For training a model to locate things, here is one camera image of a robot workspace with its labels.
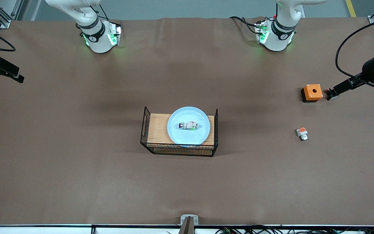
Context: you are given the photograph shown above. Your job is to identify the light blue round plate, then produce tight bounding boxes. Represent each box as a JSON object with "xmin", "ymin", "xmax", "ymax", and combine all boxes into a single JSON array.
[{"xmin": 167, "ymin": 106, "xmax": 211, "ymax": 146}]

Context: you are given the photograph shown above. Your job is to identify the small orange grey contact block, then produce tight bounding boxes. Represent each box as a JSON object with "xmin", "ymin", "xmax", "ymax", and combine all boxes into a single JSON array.
[{"xmin": 296, "ymin": 127, "xmax": 309, "ymax": 141}]

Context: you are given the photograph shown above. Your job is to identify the brown table cover mat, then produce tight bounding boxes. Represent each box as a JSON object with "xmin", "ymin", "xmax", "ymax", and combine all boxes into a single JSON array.
[{"xmin": 0, "ymin": 16, "xmax": 374, "ymax": 226}]

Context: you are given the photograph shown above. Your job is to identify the light wooden board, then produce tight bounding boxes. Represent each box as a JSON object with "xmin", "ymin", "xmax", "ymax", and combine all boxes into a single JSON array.
[{"xmin": 148, "ymin": 113, "xmax": 215, "ymax": 146}]

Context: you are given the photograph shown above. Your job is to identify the orange button enclosure box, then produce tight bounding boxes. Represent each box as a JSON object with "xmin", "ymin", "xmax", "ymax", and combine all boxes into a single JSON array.
[{"xmin": 301, "ymin": 84, "xmax": 324, "ymax": 103}]

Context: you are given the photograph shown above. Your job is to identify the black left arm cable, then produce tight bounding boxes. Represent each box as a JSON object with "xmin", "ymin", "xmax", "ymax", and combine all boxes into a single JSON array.
[{"xmin": 335, "ymin": 13, "xmax": 374, "ymax": 90}]

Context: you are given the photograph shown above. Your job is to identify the black base cable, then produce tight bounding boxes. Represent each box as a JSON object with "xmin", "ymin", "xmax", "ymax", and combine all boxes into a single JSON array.
[{"xmin": 229, "ymin": 16, "xmax": 259, "ymax": 35}]

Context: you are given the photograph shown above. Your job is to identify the black cable bundle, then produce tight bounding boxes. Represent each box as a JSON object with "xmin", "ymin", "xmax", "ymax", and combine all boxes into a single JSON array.
[{"xmin": 215, "ymin": 225, "xmax": 374, "ymax": 234}]

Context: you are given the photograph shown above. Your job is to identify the black wire mesh basket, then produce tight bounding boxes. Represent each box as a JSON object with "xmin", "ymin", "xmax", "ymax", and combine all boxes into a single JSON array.
[{"xmin": 140, "ymin": 106, "xmax": 220, "ymax": 157}]

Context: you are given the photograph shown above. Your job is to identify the white table edge rail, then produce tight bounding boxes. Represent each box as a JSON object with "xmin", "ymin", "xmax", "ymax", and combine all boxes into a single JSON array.
[{"xmin": 0, "ymin": 224, "xmax": 374, "ymax": 234}]

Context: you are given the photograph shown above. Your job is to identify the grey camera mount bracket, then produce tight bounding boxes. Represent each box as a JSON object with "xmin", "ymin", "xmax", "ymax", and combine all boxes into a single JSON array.
[{"xmin": 180, "ymin": 214, "xmax": 199, "ymax": 234}]

